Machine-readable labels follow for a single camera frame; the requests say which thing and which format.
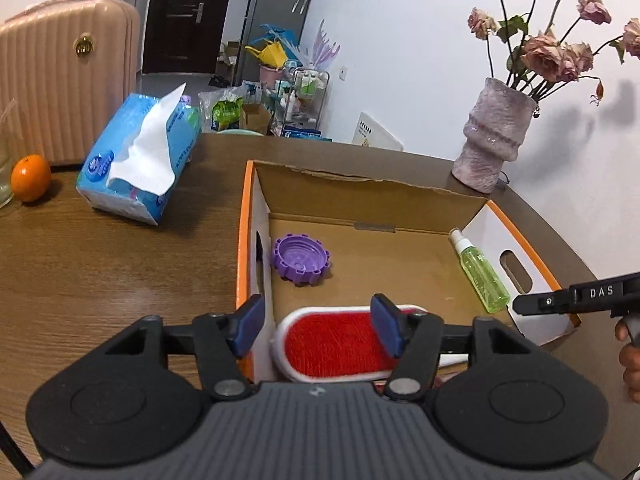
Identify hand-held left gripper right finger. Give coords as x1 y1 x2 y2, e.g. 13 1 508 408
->
370 293 541 403

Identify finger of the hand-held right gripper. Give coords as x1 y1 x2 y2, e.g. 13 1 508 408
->
512 272 640 318

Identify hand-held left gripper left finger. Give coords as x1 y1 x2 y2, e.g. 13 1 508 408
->
102 294 265 402

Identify orange-rimmed cardboard box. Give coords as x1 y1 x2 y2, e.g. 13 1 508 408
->
235 160 583 383

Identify person's right hand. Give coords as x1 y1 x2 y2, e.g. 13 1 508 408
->
615 319 640 404

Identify red and white lint brush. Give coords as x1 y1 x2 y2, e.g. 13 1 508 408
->
270 303 468 385

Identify purple ridged lid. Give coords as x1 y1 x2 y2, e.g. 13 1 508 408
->
270 233 332 288

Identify green spray bottle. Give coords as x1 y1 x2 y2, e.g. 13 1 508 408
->
448 228 512 314

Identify mauve textured vase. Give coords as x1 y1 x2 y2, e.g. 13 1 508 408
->
451 77 539 195

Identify white flat panel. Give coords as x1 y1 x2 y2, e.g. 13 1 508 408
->
351 111 405 152

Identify blue packets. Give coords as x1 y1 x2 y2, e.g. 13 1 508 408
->
280 127 333 142

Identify small brown cardboard carton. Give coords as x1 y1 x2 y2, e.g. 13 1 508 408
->
239 104 273 136

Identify blue tissue pack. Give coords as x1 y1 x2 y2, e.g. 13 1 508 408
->
76 82 202 227

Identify green plastic bag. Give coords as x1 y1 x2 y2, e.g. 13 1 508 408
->
210 97 244 133

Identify dried pink rose bouquet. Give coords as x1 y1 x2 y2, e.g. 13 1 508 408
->
462 0 640 107

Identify pink bucket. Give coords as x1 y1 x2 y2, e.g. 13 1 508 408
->
258 64 286 92

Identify orange fruit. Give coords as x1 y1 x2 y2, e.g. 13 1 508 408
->
11 155 53 204

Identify yellow watering can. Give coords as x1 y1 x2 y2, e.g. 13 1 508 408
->
245 40 283 68

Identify clear drinking glass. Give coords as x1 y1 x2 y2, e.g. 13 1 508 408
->
0 110 16 209

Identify purple fairy wings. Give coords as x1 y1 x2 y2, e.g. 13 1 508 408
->
300 20 342 71

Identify blue plastic hanger rack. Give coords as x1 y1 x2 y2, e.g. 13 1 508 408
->
252 23 301 61

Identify dark brown entrance door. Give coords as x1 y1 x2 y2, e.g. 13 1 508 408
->
142 0 238 75

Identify pink ribbed suitcase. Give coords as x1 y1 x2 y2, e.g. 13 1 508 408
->
0 0 142 170

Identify wire rolling cart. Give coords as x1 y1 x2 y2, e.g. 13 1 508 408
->
272 67 331 138

